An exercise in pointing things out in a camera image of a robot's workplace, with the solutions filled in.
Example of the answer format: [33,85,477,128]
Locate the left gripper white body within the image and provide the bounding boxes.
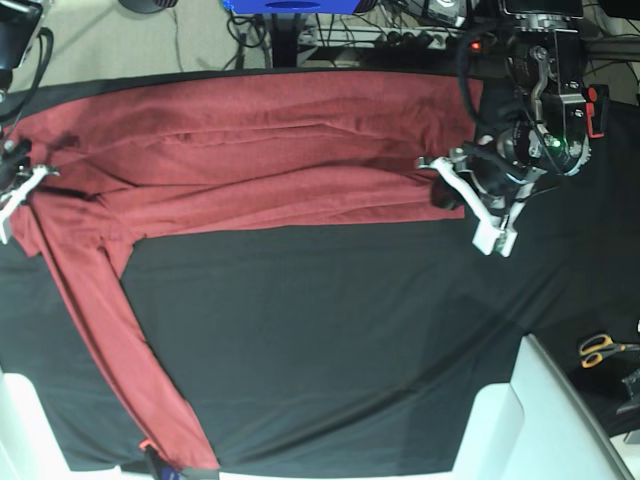
[416,144,535,257]

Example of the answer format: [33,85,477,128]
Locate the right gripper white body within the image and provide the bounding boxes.
[1,164,60,245]

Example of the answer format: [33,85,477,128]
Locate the red long-sleeve T-shirt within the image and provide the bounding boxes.
[9,71,474,469]

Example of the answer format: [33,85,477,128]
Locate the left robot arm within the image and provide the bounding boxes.
[417,1,598,257]

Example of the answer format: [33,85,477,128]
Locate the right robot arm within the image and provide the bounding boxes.
[1,0,56,245]

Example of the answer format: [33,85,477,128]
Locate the orange and black clamp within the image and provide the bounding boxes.
[586,84,610,139]

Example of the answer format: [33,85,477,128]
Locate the black table cloth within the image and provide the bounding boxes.
[0,68,640,474]

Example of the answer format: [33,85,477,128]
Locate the white foam block right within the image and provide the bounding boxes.
[451,334,634,480]

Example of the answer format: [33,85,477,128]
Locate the white foam block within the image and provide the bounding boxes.
[1,372,122,480]
[451,334,634,480]

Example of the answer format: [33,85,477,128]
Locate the blue plastic bin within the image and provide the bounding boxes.
[222,0,360,15]

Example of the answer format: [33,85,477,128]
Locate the white foam block left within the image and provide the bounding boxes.
[1,372,122,480]

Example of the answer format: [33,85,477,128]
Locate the orange clamp at bottom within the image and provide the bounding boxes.
[139,439,158,458]

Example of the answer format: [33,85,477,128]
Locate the yellow-handled scissors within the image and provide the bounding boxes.
[578,334,639,369]

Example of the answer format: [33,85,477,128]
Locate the black metal bracket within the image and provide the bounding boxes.
[616,370,640,415]

